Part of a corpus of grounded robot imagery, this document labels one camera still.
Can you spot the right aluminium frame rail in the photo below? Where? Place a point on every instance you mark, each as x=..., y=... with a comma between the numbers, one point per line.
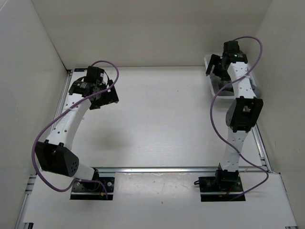
x=270, y=205

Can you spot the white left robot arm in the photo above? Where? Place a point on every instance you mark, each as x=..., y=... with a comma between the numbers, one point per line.
x=54, y=154

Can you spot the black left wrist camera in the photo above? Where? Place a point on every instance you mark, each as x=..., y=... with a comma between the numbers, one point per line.
x=94, y=75

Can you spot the grey drawstring shorts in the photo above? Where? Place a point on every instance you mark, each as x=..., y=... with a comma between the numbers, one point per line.
x=229, y=92

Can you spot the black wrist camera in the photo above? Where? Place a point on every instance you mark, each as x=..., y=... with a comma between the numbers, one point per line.
x=94, y=75
x=231, y=47

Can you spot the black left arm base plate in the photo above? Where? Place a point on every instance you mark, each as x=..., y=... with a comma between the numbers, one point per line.
x=93, y=191

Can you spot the left aluminium frame rail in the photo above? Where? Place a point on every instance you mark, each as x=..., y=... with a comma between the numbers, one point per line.
x=44, y=144

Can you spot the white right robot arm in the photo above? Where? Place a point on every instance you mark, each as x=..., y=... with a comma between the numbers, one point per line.
x=241, y=116

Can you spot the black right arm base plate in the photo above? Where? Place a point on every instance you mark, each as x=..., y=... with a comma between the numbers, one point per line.
x=211, y=192

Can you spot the front aluminium frame rail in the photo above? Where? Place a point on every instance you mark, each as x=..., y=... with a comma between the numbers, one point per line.
x=156, y=169

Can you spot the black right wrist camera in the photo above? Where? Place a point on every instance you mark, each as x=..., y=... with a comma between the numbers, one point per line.
x=231, y=47

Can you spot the aluminium frame rail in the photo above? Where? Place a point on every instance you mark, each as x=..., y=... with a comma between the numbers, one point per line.
x=44, y=144
x=270, y=205
x=156, y=169

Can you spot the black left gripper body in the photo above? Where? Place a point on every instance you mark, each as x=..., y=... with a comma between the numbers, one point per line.
x=101, y=86

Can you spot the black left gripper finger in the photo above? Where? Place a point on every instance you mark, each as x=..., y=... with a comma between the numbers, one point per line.
x=96, y=105
x=111, y=96

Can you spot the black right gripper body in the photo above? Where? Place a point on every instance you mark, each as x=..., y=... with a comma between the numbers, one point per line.
x=220, y=70

